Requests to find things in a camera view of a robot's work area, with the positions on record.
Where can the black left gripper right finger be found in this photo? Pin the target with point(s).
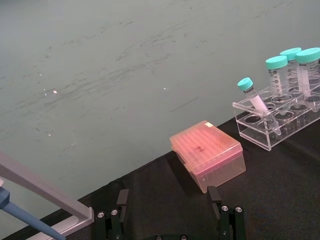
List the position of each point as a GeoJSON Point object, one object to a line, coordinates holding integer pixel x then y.
{"type": "Point", "coordinates": [228, 222]}

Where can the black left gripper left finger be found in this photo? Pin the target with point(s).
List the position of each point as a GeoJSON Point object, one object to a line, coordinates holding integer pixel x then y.
{"type": "Point", "coordinates": [113, 225]}

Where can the black table cloth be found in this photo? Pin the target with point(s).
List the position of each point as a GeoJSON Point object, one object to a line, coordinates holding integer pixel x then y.
{"type": "Point", "coordinates": [275, 187]}

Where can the pink translucent pipette tip box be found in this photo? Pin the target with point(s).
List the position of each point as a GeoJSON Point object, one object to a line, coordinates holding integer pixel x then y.
{"type": "Point", "coordinates": [205, 155]}

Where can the grey pipette stand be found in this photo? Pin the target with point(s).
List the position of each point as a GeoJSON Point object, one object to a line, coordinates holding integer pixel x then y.
{"type": "Point", "coordinates": [45, 190]}

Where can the blue pipette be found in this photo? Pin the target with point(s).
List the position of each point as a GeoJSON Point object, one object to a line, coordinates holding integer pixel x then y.
{"type": "Point", "coordinates": [27, 218]}

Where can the clear acrylic tube rack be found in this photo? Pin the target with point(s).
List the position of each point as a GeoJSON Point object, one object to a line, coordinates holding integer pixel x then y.
{"type": "Point", "coordinates": [257, 130]}

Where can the small teal-capped conical tube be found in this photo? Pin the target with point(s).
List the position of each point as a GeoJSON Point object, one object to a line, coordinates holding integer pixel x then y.
{"type": "Point", "coordinates": [258, 103]}

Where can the large teal-capped centrifuge tube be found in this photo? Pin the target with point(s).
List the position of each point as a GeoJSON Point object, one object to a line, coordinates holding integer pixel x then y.
{"type": "Point", "coordinates": [292, 67]}
{"type": "Point", "coordinates": [276, 77]}
{"type": "Point", "coordinates": [308, 72]}

